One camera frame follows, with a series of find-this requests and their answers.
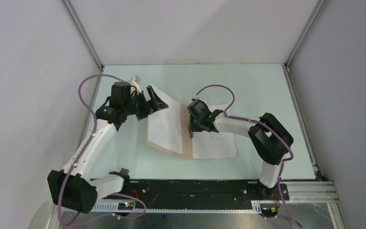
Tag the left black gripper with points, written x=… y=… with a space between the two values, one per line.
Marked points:
x=147 y=107

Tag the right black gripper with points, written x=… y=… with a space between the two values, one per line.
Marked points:
x=192 y=128

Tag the tan cardboard folder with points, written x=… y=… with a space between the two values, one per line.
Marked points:
x=187 y=143

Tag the white paper sheet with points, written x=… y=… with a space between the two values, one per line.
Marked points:
x=211 y=145
x=164 y=126

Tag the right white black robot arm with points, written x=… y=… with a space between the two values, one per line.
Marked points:
x=269 y=137

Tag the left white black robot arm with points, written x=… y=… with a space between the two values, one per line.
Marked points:
x=73 y=187

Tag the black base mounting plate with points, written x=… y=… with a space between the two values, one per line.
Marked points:
x=202 y=194

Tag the left small circuit board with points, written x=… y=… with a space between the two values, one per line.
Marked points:
x=125 y=206

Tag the small circuit board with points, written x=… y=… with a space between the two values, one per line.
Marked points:
x=268 y=212
x=125 y=206

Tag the right small circuit board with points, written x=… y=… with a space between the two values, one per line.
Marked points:
x=268 y=212

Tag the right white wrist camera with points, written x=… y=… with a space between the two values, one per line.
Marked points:
x=201 y=99

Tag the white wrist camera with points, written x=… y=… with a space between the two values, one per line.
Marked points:
x=201 y=99
x=135 y=81

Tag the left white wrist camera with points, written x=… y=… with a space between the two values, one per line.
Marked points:
x=135 y=81

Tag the left aluminium frame post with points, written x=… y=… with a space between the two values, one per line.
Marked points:
x=72 y=14

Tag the aluminium frame post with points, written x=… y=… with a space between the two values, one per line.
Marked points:
x=307 y=29
x=72 y=14

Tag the right aluminium frame post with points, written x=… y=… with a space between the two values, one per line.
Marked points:
x=307 y=29

